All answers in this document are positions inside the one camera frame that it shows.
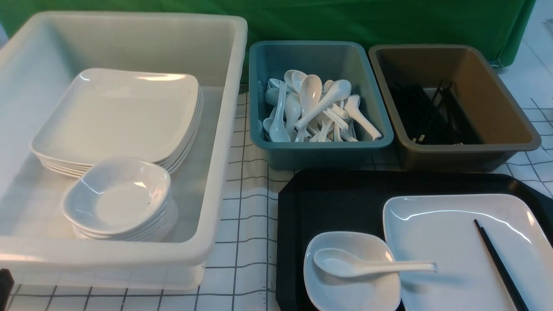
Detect teal plastic bin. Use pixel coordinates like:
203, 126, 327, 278
249, 41, 394, 171

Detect large white plastic tub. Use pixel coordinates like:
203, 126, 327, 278
0, 11, 248, 291

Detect white spoon left pile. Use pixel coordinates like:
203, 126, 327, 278
269, 81, 291, 143

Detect bundle of black chopsticks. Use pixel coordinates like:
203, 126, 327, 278
390, 79, 483, 145

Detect white soup spoon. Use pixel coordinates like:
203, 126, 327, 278
313, 248, 437, 278

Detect white spoon pile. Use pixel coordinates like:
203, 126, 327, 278
295, 79, 352, 130
269, 81, 291, 143
344, 95, 382, 140

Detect black chopstick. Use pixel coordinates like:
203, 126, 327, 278
474, 219, 529, 311

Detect black object at edge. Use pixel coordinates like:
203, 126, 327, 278
0, 269, 15, 311

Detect stack of white plates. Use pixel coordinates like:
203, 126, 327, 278
30, 68, 204, 176

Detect small white bowl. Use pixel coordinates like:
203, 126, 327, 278
303, 232, 401, 311

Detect brown plastic bin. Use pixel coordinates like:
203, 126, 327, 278
368, 44, 541, 171

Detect white spoon top pile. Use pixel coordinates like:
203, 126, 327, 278
295, 79, 352, 130

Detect white square rice plate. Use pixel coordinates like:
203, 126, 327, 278
383, 194, 553, 311

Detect white grid tablecloth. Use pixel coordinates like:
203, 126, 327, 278
0, 0, 553, 311

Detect stack of white bowls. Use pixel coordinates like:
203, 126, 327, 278
61, 157, 178, 242

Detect white spoon right pile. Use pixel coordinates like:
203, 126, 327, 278
344, 95, 382, 140

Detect black serving tray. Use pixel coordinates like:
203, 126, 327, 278
275, 169, 552, 311

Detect green cloth backdrop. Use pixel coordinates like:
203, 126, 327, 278
1, 0, 535, 67

